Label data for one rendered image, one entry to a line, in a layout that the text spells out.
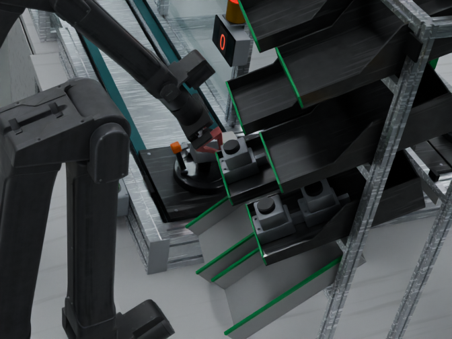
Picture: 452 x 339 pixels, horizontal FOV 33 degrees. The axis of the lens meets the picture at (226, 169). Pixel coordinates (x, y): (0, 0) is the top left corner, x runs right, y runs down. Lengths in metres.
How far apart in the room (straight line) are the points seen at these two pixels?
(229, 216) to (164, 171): 0.27
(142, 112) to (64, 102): 1.20
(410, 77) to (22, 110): 0.51
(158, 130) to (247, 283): 0.64
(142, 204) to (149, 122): 0.37
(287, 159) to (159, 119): 0.84
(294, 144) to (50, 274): 0.68
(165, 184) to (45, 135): 0.95
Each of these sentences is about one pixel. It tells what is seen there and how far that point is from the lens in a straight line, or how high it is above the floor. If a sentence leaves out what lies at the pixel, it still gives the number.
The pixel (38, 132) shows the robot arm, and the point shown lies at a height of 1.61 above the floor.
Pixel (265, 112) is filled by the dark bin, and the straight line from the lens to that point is 1.30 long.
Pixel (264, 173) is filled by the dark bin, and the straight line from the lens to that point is 1.41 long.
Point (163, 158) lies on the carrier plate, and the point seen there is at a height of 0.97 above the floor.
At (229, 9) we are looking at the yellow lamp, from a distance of 1.77.
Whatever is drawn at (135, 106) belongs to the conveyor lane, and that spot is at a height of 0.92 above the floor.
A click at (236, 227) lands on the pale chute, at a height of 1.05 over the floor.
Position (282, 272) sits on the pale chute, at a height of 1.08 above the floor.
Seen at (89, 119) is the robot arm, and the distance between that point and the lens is 0.81.
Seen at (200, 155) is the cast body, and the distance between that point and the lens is 1.70.
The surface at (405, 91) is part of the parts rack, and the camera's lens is 1.08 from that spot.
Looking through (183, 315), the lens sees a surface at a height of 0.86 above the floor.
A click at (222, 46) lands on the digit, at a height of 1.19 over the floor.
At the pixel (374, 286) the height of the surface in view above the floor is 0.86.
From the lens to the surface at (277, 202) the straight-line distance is 1.28.
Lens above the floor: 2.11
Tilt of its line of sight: 39 degrees down
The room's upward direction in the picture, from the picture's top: 9 degrees clockwise
